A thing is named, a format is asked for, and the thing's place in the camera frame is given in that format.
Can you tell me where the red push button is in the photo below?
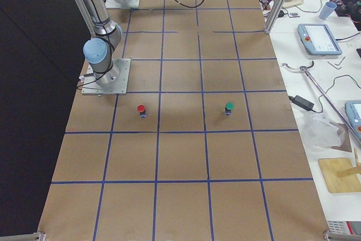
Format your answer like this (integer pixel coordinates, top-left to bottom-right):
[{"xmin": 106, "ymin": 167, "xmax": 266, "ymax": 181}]
[{"xmin": 137, "ymin": 104, "xmax": 147, "ymax": 118}]

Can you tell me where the green push button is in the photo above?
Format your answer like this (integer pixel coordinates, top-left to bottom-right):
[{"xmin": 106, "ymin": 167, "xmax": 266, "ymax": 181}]
[{"xmin": 224, "ymin": 102, "xmax": 234, "ymax": 116}]

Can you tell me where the black power adapter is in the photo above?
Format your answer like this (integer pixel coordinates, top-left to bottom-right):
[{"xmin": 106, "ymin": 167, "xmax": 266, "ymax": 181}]
[{"xmin": 289, "ymin": 95, "xmax": 314, "ymax": 111}]

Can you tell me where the metal reacher tool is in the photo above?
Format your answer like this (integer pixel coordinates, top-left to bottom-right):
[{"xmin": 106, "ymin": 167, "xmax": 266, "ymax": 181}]
[{"xmin": 281, "ymin": 60, "xmax": 360, "ymax": 144}]

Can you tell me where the clear plastic bag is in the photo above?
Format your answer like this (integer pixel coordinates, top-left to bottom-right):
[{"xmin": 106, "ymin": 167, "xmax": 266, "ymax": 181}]
[{"xmin": 299, "ymin": 112, "xmax": 352, "ymax": 152}]

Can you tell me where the small colourful remote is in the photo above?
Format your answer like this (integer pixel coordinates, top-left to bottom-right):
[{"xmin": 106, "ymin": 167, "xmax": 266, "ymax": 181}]
[{"xmin": 288, "ymin": 12, "xmax": 300, "ymax": 18}]

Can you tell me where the blue teach pendant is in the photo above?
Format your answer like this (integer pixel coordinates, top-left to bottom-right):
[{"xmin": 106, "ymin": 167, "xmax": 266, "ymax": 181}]
[
  {"xmin": 297, "ymin": 24, "xmax": 342, "ymax": 56},
  {"xmin": 345, "ymin": 100, "xmax": 360, "ymax": 143}
]

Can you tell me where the wooden cutting board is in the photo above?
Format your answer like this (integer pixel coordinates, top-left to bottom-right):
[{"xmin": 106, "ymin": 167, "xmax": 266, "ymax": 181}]
[{"xmin": 318, "ymin": 158, "xmax": 360, "ymax": 194}]

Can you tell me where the light blue plastic cup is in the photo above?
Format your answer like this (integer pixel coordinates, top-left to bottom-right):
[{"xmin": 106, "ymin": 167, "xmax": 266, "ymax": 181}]
[{"xmin": 319, "ymin": 1, "xmax": 337, "ymax": 20}]

